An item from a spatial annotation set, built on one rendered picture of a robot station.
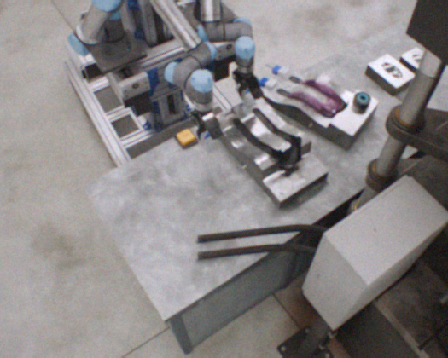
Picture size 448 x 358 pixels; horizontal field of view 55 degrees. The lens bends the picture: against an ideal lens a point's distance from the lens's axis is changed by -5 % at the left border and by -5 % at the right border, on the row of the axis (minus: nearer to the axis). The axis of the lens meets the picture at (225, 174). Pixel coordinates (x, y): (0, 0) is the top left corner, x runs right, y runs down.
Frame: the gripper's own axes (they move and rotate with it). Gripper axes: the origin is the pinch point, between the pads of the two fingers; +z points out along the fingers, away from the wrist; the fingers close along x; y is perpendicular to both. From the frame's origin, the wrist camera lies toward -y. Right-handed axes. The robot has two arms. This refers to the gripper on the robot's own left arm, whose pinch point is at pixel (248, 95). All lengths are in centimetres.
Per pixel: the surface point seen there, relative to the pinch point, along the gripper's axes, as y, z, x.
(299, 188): -47.8, 0.1, 9.1
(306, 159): -38.5, 3.0, -2.3
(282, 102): -7.5, 8.7, -13.6
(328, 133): -32.9, 8.1, -20.6
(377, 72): -19, 14, -66
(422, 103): -67, -79, -4
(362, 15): 77, 132, -180
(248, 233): -52, -6, 38
